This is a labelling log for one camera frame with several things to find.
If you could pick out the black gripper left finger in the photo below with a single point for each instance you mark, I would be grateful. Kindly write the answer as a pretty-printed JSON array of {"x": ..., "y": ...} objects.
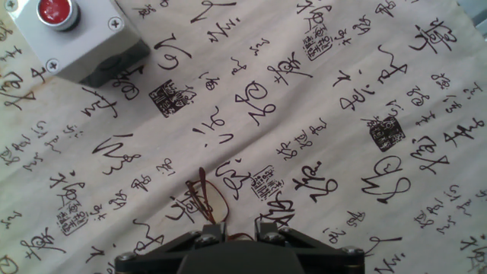
[{"x": 163, "y": 251}]

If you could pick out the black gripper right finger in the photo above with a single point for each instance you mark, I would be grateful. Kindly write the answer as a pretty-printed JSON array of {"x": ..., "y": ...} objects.
[{"x": 323, "y": 255}]

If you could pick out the brown thin-frame glasses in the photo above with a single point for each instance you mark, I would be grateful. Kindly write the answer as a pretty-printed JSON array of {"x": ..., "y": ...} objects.
[{"x": 213, "y": 198}]

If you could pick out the beige calligraphy print tablecloth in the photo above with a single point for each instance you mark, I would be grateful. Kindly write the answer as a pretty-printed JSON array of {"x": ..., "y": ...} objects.
[{"x": 304, "y": 133}]

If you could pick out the grey box flat red button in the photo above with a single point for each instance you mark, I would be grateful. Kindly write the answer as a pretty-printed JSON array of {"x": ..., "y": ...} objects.
[{"x": 87, "y": 42}]

